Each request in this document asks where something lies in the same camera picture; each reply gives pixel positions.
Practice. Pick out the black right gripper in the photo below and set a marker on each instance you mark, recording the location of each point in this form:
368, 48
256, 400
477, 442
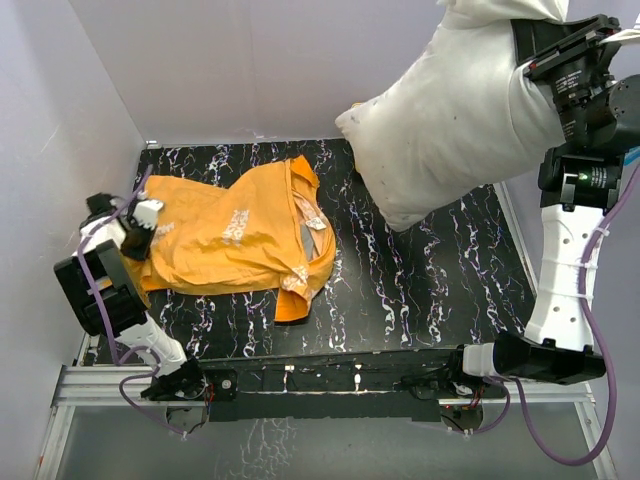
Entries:
532, 37

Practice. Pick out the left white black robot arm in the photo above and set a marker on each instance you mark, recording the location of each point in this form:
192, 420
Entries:
99, 285

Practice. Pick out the aluminium frame rail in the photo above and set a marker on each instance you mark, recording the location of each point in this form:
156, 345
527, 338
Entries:
378, 335

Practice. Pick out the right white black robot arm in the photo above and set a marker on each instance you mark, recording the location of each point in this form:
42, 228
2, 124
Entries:
580, 183

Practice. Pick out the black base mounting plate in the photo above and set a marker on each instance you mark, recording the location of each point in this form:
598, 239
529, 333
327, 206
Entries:
386, 384

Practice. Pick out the white pillow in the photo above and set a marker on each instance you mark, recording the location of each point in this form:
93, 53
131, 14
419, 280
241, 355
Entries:
463, 115

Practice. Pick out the orange pillowcase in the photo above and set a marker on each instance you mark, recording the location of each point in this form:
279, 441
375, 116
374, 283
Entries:
265, 231

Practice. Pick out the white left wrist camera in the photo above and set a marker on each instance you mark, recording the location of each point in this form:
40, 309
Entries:
146, 213

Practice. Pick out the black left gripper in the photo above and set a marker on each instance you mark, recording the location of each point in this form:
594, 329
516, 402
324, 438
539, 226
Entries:
144, 252

